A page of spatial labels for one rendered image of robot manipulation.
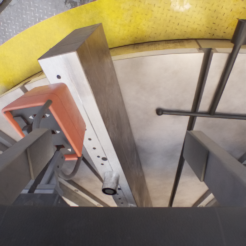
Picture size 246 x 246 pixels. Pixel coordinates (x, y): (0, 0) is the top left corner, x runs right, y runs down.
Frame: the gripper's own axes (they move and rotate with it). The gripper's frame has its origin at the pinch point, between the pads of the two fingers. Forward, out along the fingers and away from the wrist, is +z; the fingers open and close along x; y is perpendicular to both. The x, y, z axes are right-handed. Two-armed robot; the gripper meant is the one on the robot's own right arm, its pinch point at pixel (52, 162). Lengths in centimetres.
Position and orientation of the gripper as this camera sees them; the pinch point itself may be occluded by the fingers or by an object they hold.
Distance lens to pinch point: 41.3
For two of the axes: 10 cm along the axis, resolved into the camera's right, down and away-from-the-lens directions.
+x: -9.7, 1.0, 2.4
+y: -2.3, -7.5, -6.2
